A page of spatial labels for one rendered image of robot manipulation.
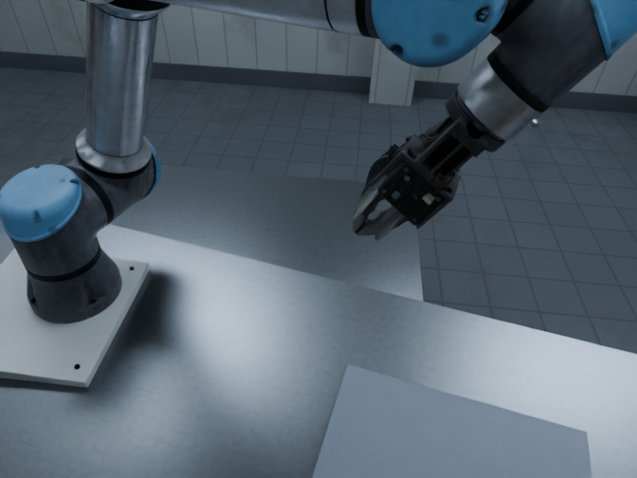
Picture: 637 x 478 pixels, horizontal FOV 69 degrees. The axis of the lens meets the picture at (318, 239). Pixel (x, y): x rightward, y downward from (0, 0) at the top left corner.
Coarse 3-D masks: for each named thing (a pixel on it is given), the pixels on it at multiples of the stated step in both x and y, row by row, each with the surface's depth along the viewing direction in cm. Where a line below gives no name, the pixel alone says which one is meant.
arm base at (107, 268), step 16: (96, 256) 78; (80, 272) 76; (96, 272) 79; (112, 272) 83; (32, 288) 78; (48, 288) 75; (64, 288) 76; (80, 288) 77; (96, 288) 79; (112, 288) 82; (32, 304) 78; (48, 304) 77; (64, 304) 77; (80, 304) 78; (96, 304) 80; (48, 320) 79; (64, 320) 78; (80, 320) 79
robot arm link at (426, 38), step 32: (96, 0) 42; (160, 0) 39; (192, 0) 37; (224, 0) 35; (256, 0) 34; (288, 0) 33; (320, 0) 32; (352, 0) 31; (384, 0) 28; (416, 0) 27; (448, 0) 27; (480, 0) 26; (352, 32) 34; (384, 32) 29; (416, 32) 28; (448, 32) 28; (480, 32) 27; (416, 64) 30
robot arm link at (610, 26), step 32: (544, 0) 37; (576, 0) 37; (608, 0) 36; (512, 32) 40; (544, 32) 38; (576, 32) 37; (608, 32) 37; (512, 64) 41; (544, 64) 39; (576, 64) 39; (544, 96) 41
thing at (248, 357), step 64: (0, 256) 93; (128, 256) 94; (192, 256) 95; (128, 320) 82; (192, 320) 83; (256, 320) 83; (320, 320) 84; (384, 320) 84; (448, 320) 85; (0, 384) 72; (128, 384) 73; (192, 384) 73; (256, 384) 74; (320, 384) 74; (448, 384) 75; (512, 384) 75; (576, 384) 75; (0, 448) 65; (64, 448) 65; (128, 448) 66; (192, 448) 66; (256, 448) 66
